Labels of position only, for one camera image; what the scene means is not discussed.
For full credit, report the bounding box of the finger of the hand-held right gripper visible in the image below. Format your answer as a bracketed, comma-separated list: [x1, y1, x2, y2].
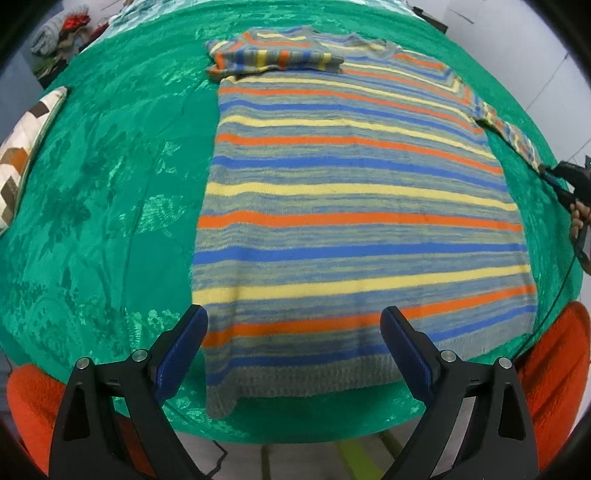
[539, 167, 578, 208]

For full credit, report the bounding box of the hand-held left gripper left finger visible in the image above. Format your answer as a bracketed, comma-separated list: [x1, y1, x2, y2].
[48, 304, 209, 480]

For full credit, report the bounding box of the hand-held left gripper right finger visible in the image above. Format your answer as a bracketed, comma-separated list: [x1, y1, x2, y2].
[379, 305, 539, 480]

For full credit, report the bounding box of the striped knitted sweater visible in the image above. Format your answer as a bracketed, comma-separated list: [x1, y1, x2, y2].
[190, 26, 548, 420]

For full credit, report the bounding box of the pile of clothes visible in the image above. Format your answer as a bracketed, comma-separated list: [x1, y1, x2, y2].
[30, 4, 112, 88]

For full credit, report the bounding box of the person's right hand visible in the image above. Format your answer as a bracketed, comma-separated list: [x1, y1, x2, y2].
[569, 201, 591, 243]

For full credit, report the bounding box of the orange fleece cloth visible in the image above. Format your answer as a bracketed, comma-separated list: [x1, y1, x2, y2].
[6, 363, 155, 477]
[513, 301, 591, 472]

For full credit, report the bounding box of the green patterned blanket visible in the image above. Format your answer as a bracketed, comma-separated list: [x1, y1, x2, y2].
[0, 0, 583, 445]

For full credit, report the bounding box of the dark box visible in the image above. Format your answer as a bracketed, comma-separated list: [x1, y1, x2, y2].
[410, 6, 450, 34]

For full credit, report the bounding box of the brown chevron pillow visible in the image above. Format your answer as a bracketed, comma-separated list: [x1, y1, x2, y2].
[0, 86, 70, 237]

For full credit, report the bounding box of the blue grey curtain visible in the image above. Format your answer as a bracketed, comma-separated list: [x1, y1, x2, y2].
[0, 44, 49, 139]

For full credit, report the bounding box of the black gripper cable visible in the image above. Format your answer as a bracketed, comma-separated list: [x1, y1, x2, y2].
[513, 240, 581, 360]

